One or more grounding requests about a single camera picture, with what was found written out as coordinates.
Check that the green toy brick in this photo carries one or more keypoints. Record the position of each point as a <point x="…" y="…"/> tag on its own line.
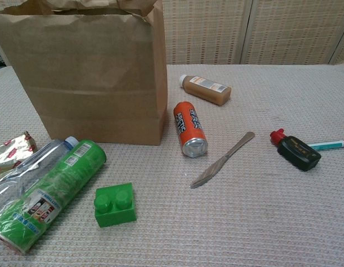
<point x="116" y="211"/>

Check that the brown paper bag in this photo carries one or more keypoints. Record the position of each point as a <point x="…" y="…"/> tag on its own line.
<point x="91" y="69"/>

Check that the green chips canister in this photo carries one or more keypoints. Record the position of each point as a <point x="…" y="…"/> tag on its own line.
<point x="63" y="178"/>

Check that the clear plastic water bottle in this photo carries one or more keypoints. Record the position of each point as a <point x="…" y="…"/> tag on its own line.
<point x="35" y="158"/>

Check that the gold foil snack packet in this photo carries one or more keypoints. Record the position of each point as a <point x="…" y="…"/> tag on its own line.
<point x="10" y="155"/>

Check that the orange soda can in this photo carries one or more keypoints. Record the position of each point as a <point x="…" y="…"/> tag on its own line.
<point x="189" y="125"/>

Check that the metal butter knife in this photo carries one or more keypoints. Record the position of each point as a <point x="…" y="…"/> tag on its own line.
<point x="216" y="167"/>

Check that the brown juice bottle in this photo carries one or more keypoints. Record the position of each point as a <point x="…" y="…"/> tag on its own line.
<point x="208" y="90"/>

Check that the woven folding screen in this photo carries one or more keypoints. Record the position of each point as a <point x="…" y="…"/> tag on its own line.
<point x="205" y="27"/>

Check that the beige woven tablecloth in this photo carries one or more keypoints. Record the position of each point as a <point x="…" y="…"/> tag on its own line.
<point x="244" y="222"/>

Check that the black sauce bottle red cap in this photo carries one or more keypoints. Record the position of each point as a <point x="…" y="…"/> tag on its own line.
<point x="298" y="153"/>

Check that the teal marker pen red cap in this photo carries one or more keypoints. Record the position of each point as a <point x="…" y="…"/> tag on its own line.
<point x="327" y="144"/>

